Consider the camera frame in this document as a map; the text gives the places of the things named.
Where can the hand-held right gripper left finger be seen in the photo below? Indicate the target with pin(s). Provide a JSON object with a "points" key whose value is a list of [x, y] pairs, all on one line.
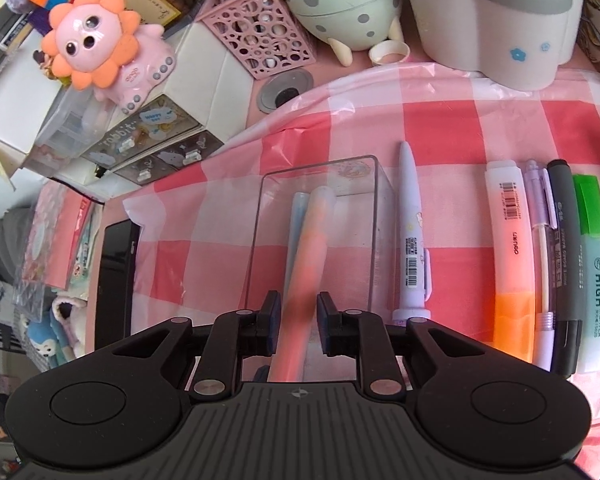
{"points": [[272, 312]]}

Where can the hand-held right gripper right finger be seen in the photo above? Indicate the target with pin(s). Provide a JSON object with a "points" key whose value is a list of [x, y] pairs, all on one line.
{"points": [[325, 312]]}

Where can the pink highlighter pen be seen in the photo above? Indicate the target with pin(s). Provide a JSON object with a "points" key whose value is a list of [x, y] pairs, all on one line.
{"points": [[305, 260]]}

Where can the pale blue pen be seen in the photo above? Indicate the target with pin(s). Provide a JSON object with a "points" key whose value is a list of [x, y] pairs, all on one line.
{"points": [[299, 220]]}

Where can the clear plastic box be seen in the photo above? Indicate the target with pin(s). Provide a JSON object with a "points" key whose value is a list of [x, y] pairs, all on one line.
{"points": [[352, 220]]}

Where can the white lilac pen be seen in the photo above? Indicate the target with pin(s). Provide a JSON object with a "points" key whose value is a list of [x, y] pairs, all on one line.
{"points": [[411, 210]]}

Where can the orange highlighter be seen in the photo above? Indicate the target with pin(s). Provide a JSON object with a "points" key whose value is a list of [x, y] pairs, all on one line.
{"points": [[510, 240]]}

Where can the purple mechanical pencil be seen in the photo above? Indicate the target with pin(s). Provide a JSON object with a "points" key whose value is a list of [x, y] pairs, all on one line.
{"points": [[536, 195]]}

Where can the black marker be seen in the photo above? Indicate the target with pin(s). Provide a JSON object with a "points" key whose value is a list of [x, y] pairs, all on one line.
{"points": [[562, 220]]}

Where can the green highlighter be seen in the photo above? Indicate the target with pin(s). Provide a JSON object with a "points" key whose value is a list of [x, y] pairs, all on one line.
{"points": [[592, 270]]}

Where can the black phone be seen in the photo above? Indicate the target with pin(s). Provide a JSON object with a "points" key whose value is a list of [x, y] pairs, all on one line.
{"points": [[115, 285]]}

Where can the pink checked tablecloth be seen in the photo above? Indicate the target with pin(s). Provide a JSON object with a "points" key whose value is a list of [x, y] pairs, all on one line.
{"points": [[430, 120]]}

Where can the black binder clip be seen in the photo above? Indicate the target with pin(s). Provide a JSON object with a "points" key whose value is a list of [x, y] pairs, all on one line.
{"points": [[99, 171]]}

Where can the blue plush toy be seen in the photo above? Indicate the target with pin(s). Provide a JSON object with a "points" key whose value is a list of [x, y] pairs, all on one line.
{"points": [[45, 335]]}

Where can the pink card pack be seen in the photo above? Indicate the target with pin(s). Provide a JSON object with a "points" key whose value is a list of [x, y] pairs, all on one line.
{"points": [[55, 235]]}

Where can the white drawer organizer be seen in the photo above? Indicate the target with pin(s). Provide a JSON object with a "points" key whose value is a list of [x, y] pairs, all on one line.
{"points": [[205, 60]]}

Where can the clear stacking bin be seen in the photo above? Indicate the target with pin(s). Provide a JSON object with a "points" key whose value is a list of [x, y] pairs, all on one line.
{"points": [[75, 130], [50, 155]]}

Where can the pink perforated pen holder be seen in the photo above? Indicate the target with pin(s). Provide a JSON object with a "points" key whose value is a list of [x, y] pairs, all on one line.
{"points": [[260, 35]]}

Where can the green egg-shaped pen holder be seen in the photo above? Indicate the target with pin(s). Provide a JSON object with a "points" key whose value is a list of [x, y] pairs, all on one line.
{"points": [[340, 10]]}

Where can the grey white flower pen holder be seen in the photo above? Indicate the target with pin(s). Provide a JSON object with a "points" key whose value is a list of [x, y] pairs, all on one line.
{"points": [[480, 35]]}

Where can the white storage box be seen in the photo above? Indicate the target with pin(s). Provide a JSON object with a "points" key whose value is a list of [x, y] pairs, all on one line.
{"points": [[20, 105]]}

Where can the purple small figurine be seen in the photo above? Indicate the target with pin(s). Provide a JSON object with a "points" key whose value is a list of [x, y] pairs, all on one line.
{"points": [[47, 65]]}

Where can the pink lion toy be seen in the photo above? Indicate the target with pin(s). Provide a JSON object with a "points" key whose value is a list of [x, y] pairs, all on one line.
{"points": [[90, 30]]}

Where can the black flat box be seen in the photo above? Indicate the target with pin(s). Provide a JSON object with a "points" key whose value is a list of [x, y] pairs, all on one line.
{"points": [[5, 35]]}

